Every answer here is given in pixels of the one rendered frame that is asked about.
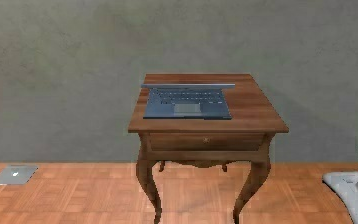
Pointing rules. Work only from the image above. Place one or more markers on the open grey laptop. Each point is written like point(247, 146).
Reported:
point(187, 103)

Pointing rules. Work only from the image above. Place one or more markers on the white floor fan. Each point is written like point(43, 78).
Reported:
point(353, 190)

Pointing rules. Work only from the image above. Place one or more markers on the brown wooden side table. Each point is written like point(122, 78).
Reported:
point(253, 110)

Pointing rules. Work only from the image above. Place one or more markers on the closed silver laptop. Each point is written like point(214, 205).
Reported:
point(15, 174)

